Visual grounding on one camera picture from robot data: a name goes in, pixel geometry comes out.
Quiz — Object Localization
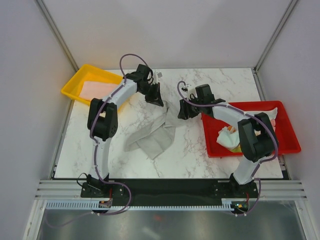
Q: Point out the light blue white towel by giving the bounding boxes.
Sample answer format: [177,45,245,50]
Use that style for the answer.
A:
[216,107,278,153]

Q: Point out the grey terry towel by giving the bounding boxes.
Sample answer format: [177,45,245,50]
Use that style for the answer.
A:
[124,101,182,160]

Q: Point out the aluminium frame post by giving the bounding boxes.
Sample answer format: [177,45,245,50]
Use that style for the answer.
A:
[252,0,300,75]
[34,0,80,72]

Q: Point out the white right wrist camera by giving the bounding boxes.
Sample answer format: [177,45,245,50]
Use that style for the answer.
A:
[181,83,196,95]

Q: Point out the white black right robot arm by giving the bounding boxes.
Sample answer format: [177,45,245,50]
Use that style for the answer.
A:
[177,81,279,197]

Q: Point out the aluminium frame post left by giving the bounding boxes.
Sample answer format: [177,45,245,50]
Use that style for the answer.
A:
[34,0,80,72]

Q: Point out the red plastic tray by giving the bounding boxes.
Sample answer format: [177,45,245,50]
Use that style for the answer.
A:
[201,100,301,158]

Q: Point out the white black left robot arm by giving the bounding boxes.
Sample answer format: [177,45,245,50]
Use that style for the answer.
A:
[80,64,164,198]

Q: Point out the aluminium frame post right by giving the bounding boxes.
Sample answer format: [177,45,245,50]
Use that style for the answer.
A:
[252,0,300,75]

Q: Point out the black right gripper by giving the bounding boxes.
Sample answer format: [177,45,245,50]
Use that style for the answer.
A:
[177,95,204,120]

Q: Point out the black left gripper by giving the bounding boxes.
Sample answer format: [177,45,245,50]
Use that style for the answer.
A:
[138,83,164,108]

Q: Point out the pink waffle towel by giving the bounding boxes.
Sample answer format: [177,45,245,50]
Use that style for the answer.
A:
[79,81,118,101]

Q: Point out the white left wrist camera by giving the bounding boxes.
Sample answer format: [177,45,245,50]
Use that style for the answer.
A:
[153,71,163,84]

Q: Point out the white slotted cable duct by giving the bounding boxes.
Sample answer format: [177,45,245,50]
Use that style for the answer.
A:
[45,199,249,211]

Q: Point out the orange patterned towel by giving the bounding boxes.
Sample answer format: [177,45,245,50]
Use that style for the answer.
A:
[226,118,277,154]

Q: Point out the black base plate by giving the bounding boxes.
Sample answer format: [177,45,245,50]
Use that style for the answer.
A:
[91,178,259,206]

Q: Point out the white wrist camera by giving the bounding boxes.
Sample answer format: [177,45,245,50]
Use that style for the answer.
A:
[153,71,163,84]
[181,83,196,95]

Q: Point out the yellow plastic tray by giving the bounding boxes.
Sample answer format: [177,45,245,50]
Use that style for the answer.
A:
[61,64,123,106]

